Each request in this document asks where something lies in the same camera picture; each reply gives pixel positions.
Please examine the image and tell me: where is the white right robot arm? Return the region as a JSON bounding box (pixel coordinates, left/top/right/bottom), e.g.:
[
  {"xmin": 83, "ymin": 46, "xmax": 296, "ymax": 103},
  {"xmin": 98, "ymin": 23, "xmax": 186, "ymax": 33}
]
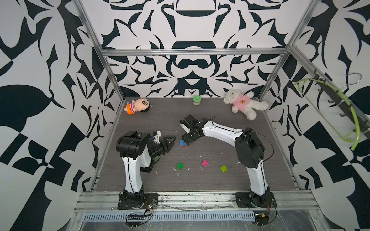
[{"xmin": 180, "ymin": 115, "xmax": 269, "ymax": 197}]

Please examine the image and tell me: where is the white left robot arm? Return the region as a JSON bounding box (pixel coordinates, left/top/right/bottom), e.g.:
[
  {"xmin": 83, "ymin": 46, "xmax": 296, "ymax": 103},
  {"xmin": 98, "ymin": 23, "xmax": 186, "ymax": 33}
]
[{"xmin": 116, "ymin": 131, "xmax": 176, "ymax": 203}]

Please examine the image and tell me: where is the pink lego brick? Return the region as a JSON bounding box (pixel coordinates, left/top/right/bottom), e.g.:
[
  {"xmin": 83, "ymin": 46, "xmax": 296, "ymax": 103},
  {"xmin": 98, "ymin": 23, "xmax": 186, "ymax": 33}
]
[{"xmin": 201, "ymin": 159, "xmax": 209, "ymax": 167}]

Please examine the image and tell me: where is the lime green lego brick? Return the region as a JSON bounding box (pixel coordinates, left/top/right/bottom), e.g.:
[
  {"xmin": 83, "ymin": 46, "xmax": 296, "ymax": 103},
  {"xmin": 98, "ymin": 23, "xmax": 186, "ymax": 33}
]
[{"xmin": 220, "ymin": 165, "xmax": 228, "ymax": 172}]

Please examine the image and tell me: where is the green lidded plastic jar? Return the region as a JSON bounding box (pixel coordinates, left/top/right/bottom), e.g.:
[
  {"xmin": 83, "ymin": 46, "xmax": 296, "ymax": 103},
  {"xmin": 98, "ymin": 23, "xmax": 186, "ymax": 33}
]
[{"xmin": 193, "ymin": 95, "xmax": 202, "ymax": 105}]

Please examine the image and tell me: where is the cartoon boy plush doll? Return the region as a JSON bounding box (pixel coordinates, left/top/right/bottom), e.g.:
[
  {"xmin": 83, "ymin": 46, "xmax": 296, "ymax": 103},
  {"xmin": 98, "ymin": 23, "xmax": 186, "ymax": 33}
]
[{"xmin": 124, "ymin": 98, "xmax": 153, "ymax": 115}]

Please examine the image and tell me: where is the white teddy bear pink shirt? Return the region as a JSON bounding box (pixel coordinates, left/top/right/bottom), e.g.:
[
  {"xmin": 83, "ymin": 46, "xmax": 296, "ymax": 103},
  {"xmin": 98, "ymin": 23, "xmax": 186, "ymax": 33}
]
[{"xmin": 223, "ymin": 89, "xmax": 269, "ymax": 120}]

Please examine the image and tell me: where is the green clothes hanger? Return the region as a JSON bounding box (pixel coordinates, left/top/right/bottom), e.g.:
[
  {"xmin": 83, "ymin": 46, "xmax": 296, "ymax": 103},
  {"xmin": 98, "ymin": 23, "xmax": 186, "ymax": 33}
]
[{"xmin": 294, "ymin": 74, "xmax": 367, "ymax": 151}]

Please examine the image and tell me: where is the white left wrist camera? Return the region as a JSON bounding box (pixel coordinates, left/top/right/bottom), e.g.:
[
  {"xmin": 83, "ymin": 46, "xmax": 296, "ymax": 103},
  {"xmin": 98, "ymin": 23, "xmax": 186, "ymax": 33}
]
[{"xmin": 152, "ymin": 131, "xmax": 161, "ymax": 144}]

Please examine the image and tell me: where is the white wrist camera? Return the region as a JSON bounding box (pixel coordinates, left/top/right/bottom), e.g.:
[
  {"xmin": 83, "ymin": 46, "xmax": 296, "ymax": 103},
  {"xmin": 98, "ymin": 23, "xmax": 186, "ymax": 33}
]
[
  {"xmin": 152, "ymin": 131, "xmax": 161, "ymax": 144},
  {"xmin": 180, "ymin": 118, "xmax": 192, "ymax": 133}
]

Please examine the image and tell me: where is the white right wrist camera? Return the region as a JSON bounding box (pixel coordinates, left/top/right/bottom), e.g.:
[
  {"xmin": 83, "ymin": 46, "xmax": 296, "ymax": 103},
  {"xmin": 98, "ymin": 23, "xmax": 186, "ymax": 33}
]
[{"xmin": 180, "ymin": 118, "xmax": 192, "ymax": 133}]

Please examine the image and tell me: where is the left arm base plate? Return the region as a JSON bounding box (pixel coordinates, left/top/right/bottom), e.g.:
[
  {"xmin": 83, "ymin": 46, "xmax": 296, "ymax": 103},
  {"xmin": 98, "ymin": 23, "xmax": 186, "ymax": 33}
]
[{"xmin": 117, "ymin": 193, "xmax": 159, "ymax": 210}]

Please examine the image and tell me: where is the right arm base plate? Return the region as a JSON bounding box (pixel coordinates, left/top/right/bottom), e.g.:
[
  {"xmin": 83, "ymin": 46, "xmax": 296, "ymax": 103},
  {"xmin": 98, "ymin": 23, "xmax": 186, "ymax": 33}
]
[{"xmin": 235, "ymin": 190, "xmax": 277, "ymax": 208}]

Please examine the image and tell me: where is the aluminium front rail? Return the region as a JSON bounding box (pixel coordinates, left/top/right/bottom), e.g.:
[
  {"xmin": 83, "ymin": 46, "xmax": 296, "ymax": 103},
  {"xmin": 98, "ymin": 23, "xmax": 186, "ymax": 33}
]
[{"xmin": 73, "ymin": 190, "xmax": 320, "ymax": 212}]

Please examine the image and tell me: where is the black wall hook rack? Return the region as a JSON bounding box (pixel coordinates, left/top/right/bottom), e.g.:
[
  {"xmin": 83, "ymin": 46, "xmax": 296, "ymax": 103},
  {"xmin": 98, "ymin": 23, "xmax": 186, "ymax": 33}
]
[{"xmin": 312, "ymin": 69, "xmax": 370, "ymax": 136}]

